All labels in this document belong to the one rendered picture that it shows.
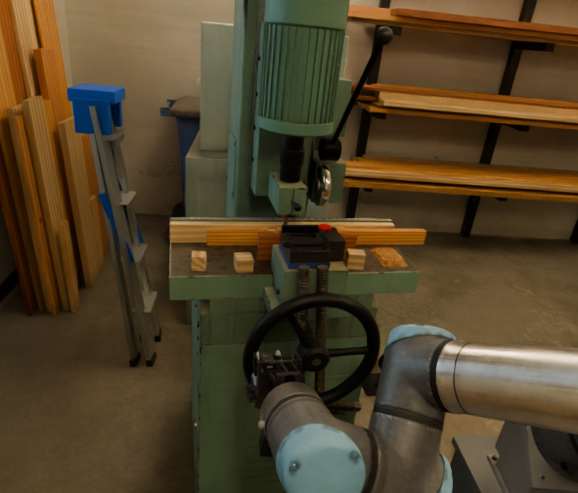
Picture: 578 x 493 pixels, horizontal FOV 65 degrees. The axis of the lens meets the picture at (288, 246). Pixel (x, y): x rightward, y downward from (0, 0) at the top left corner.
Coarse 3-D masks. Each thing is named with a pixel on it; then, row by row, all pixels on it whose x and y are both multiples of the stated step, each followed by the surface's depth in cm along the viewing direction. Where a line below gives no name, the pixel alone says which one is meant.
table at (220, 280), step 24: (216, 264) 106; (264, 264) 108; (408, 264) 115; (192, 288) 101; (216, 288) 102; (240, 288) 103; (264, 288) 104; (360, 288) 111; (384, 288) 112; (408, 288) 114; (312, 312) 99; (336, 312) 100
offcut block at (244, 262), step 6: (240, 252) 105; (246, 252) 105; (234, 258) 105; (240, 258) 102; (246, 258) 102; (252, 258) 103; (234, 264) 105; (240, 264) 102; (246, 264) 102; (252, 264) 103; (240, 270) 103; (246, 270) 103; (252, 270) 103
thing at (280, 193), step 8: (272, 176) 116; (272, 184) 116; (280, 184) 109; (288, 184) 110; (296, 184) 111; (272, 192) 116; (280, 192) 108; (288, 192) 108; (296, 192) 109; (304, 192) 109; (272, 200) 116; (280, 200) 109; (288, 200) 109; (296, 200) 110; (304, 200) 110; (280, 208) 110; (288, 208) 110; (304, 208) 111
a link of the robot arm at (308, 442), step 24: (288, 408) 57; (312, 408) 56; (288, 432) 53; (312, 432) 50; (336, 432) 51; (360, 432) 55; (288, 456) 50; (312, 456) 49; (336, 456) 49; (360, 456) 50; (288, 480) 49; (312, 480) 49; (336, 480) 49; (360, 480) 50
